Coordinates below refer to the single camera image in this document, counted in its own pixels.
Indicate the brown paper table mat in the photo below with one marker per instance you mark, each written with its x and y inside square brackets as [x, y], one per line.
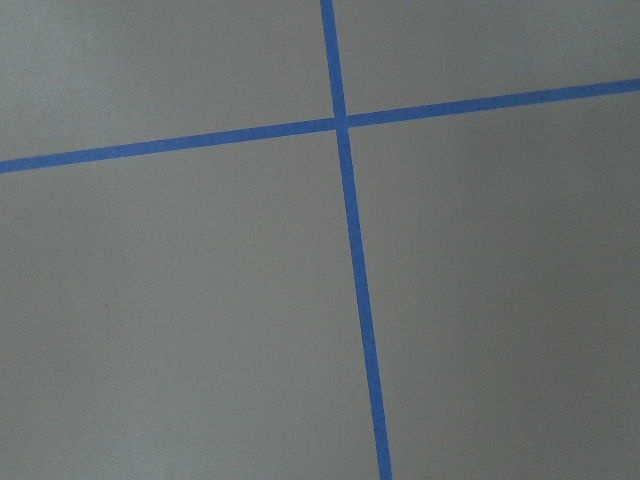
[319, 239]

